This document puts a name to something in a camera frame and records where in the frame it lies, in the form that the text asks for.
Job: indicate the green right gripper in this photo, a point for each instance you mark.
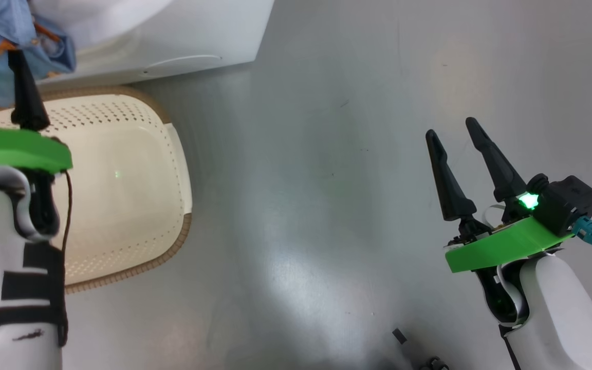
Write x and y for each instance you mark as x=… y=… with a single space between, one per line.
x=506 y=246

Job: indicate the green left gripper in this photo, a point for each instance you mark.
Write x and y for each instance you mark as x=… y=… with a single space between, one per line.
x=13 y=146

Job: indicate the blue garment with orange bear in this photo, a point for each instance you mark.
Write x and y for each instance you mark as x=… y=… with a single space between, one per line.
x=52 y=51

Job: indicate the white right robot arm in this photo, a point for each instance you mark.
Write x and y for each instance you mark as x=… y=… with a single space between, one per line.
x=563 y=318

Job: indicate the white front-load washing machine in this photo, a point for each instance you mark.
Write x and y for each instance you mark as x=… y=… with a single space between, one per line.
x=183 y=36

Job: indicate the cream perforated laundry basket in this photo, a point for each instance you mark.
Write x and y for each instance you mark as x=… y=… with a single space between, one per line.
x=121 y=180

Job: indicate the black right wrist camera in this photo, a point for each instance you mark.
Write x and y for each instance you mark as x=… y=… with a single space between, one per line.
x=568 y=203

